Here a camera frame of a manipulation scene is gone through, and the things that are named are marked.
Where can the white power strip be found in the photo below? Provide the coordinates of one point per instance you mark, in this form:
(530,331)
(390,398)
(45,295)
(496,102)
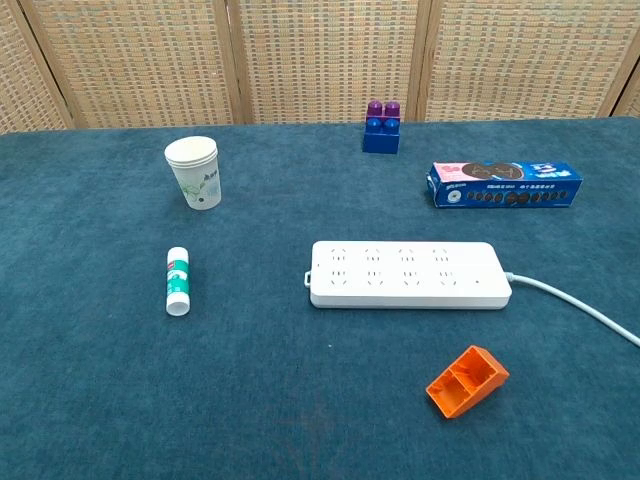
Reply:
(410,287)

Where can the blue building block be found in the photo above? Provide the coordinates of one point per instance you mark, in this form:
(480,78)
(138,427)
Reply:
(381,140)

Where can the white paper cup stack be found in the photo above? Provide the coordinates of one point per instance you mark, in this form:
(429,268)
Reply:
(197,175)

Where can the purple building block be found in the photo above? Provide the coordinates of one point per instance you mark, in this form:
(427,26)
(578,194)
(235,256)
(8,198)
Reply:
(384,107)

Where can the green white glue stick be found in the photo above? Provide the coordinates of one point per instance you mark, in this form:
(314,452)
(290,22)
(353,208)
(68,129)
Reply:
(177,282)

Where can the teal table cloth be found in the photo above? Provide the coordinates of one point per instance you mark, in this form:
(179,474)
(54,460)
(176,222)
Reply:
(250,375)

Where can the woven bamboo folding screen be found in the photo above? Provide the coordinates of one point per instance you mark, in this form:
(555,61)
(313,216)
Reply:
(320,55)

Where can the blue cookie box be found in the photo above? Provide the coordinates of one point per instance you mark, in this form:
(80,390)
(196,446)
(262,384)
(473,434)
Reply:
(505,187)

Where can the orange plastic organizer box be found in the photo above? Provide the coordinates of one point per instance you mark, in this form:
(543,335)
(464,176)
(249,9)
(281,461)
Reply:
(467,382)

